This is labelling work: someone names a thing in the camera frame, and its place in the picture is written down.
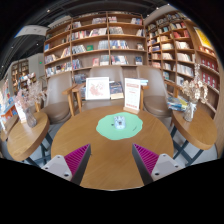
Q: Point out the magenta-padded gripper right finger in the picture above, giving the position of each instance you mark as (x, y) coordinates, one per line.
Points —
(146, 160)

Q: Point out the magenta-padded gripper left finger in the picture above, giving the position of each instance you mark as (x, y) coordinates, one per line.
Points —
(77, 160)

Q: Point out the translucent light blue computer mouse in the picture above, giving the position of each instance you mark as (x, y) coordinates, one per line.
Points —
(119, 122)

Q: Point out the green wavy-edged mouse pad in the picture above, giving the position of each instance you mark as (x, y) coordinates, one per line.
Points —
(105, 128)

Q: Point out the round wooden side table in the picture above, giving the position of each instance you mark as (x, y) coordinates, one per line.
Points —
(28, 138)
(196, 130)

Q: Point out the brown wooden armchair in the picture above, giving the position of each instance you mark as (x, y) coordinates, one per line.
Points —
(103, 71)
(58, 103)
(153, 96)

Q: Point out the glass vase with dried flowers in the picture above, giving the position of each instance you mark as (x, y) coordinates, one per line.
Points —
(31, 118)
(189, 111)

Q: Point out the stack of colourful books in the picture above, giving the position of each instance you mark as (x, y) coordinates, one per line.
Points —
(176, 104)

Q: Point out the white table sign, wooden base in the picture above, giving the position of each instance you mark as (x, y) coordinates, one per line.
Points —
(132, 95)

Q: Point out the white picture book, red drawing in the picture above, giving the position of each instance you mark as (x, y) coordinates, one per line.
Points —
(97, 88)

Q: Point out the small white card sign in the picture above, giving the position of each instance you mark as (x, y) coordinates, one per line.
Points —
(20, 111)

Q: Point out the dark blue book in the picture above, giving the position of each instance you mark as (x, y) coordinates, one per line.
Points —
(116, 90)

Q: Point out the distant wooden bookshelf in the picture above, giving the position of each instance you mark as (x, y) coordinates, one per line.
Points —
(20, 71)

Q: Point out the angled wooden bookshelf with books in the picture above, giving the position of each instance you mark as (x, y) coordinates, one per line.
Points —
(183, 50)

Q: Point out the wide wooden bookshelf with books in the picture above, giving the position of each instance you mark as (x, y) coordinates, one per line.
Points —
(96, 40)

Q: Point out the white hanging ceiling panel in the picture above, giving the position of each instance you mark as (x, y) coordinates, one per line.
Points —
(31, 30)

